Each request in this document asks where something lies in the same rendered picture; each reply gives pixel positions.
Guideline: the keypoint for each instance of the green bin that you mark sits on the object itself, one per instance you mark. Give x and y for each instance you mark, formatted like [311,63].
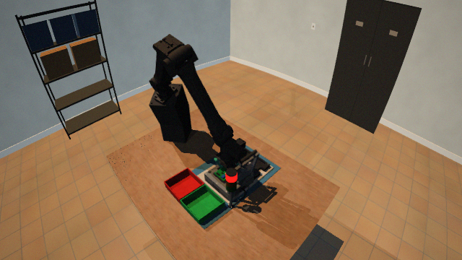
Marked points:
[202,203]

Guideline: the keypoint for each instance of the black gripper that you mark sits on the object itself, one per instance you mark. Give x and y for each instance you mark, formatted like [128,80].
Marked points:
[225,160]

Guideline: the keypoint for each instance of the red open box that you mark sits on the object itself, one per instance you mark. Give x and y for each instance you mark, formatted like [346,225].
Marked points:
[183,183]

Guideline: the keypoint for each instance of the green circuit board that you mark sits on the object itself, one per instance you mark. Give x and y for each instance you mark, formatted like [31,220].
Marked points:
[221,173]

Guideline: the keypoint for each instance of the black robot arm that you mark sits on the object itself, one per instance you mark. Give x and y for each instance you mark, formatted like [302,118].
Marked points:
[176,58]

